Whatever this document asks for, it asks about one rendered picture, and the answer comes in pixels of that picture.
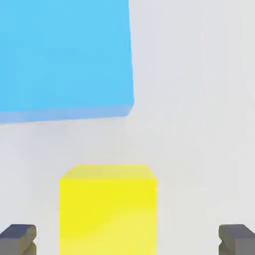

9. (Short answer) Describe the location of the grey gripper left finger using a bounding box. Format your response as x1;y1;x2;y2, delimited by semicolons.
0;224;37;255

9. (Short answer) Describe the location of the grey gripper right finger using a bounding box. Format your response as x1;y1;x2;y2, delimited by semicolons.
218;224;255;255

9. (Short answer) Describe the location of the small yellow cube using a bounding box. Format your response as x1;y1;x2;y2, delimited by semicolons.
59;164;157;255

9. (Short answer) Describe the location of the large blue box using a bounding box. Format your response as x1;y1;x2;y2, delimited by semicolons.
0;0;135;125

